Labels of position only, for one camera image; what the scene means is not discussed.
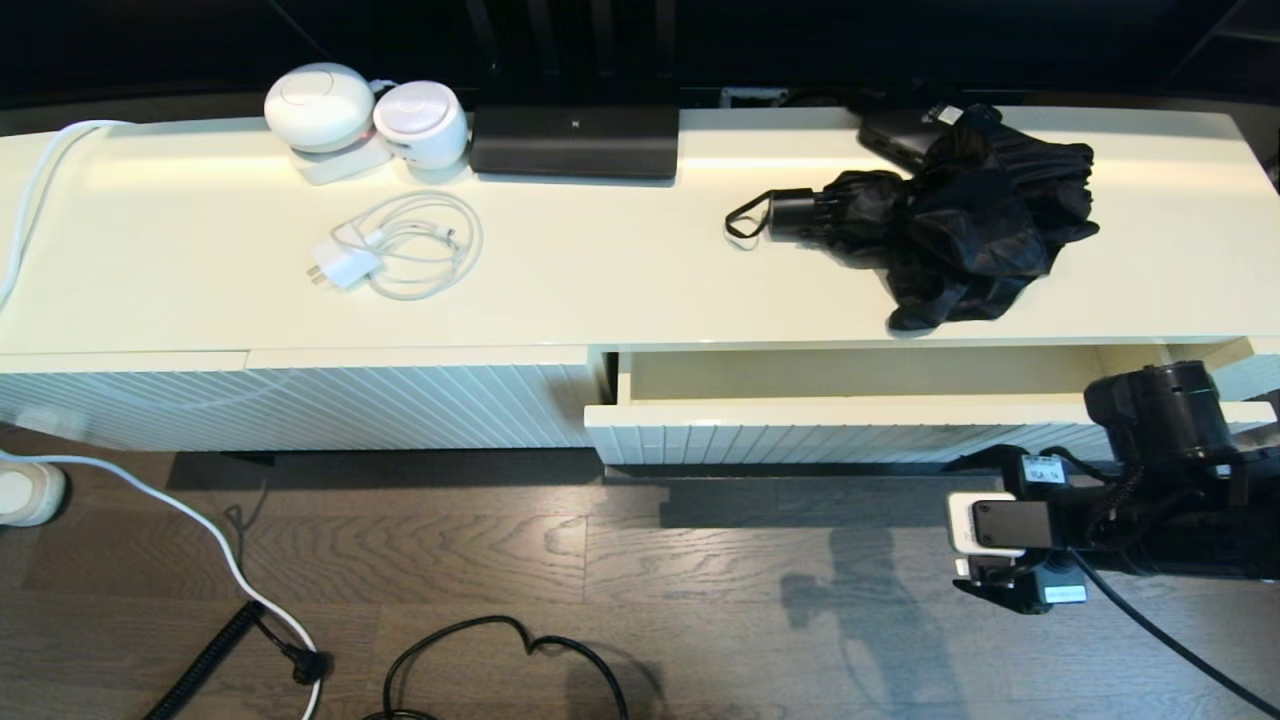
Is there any black folding umbrella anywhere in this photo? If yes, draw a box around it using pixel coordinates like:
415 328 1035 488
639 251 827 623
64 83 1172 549
724 104 1101 333

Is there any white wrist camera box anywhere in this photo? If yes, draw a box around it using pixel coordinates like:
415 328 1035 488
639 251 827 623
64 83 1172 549
947 490 1076 553

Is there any black set-top box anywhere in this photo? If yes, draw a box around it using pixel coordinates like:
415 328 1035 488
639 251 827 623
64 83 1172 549
858 106 951 171

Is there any black router with antennas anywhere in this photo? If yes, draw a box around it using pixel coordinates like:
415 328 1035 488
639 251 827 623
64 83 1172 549
465 0 681 181

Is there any thin black cable with plug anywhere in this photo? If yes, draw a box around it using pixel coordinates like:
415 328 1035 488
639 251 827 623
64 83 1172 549
255 610 331 687

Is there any black looped power cable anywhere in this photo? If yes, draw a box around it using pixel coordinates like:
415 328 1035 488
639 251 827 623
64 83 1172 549
362 615 631 720

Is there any white power strip cable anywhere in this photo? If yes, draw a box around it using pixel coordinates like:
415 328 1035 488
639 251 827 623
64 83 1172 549
0 450 323 720

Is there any white charger adapter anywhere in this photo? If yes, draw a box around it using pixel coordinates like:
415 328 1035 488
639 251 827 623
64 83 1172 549
306 240 383 291

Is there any white slatted cabinet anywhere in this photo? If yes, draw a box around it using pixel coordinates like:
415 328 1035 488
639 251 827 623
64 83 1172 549
0 105 1280 466

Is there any thick white cable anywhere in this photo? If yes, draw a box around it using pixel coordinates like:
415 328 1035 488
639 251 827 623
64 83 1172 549
0 119 136 313

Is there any black coiled cable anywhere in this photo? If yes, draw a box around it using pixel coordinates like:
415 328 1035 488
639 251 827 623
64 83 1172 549
145 600 266 720

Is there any white coiled charging cable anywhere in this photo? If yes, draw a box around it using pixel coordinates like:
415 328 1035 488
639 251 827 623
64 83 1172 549
332 190 485 302

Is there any large white round device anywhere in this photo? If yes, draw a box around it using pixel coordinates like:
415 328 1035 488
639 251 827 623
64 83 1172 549
264 62 393 186

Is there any cream ribbed-front drawer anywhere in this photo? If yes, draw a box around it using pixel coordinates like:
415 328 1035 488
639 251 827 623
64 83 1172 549
585 345 1276 468

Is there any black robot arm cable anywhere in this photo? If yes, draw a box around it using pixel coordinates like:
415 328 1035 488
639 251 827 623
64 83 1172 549
1070 550 1280 716

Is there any small white round device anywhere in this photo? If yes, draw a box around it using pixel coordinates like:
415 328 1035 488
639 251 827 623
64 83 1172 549
373 80 470 173

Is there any white sneaker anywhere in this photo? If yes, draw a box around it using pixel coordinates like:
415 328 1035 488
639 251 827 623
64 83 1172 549
0 462 69 529

